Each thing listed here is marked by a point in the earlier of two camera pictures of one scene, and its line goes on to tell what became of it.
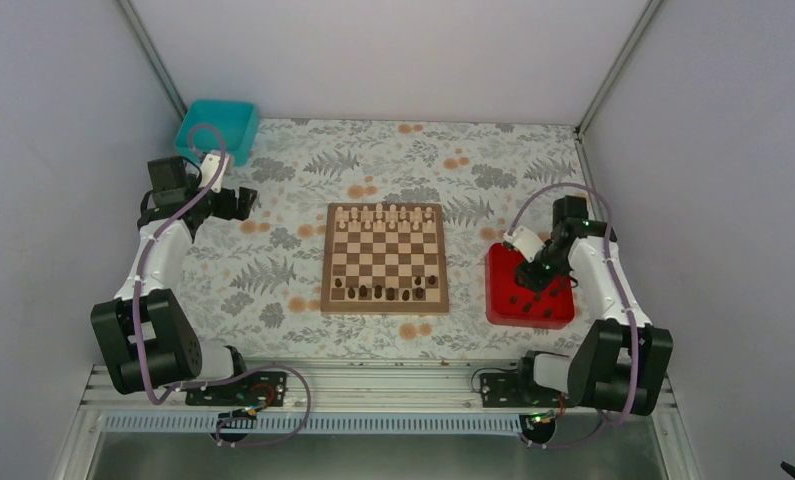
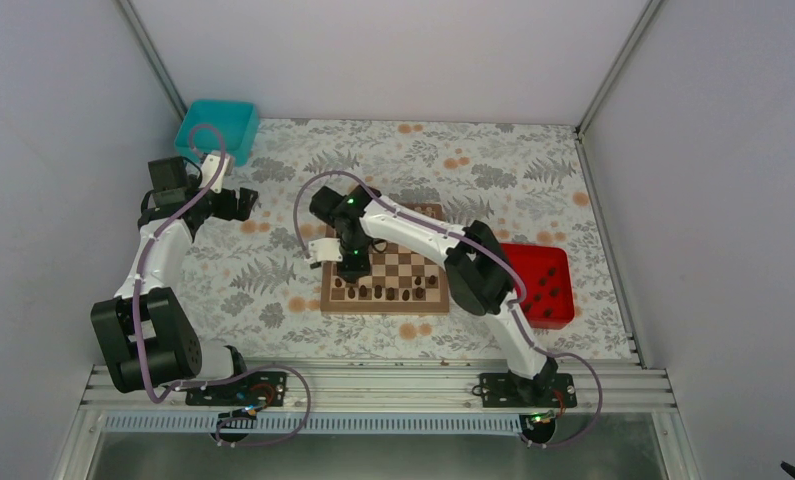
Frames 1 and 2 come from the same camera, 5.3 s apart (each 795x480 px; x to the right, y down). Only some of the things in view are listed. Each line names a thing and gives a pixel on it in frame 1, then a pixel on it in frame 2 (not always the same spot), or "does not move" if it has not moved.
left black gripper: [227, 211] does not move
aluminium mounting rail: [367, 398] does not move
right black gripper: [534, 282] → [358, 269]
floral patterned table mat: [255, 284] does not move
